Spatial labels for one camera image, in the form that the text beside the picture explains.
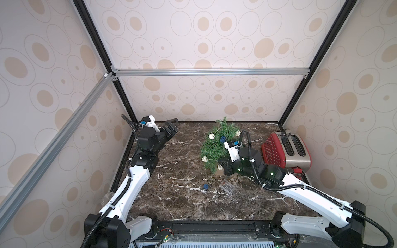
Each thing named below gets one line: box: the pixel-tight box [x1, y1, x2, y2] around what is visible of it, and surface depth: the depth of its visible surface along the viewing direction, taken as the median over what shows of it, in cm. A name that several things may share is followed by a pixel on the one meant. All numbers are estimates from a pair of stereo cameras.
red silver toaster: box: [261, 132, 312, 174], surface depth 85 cm
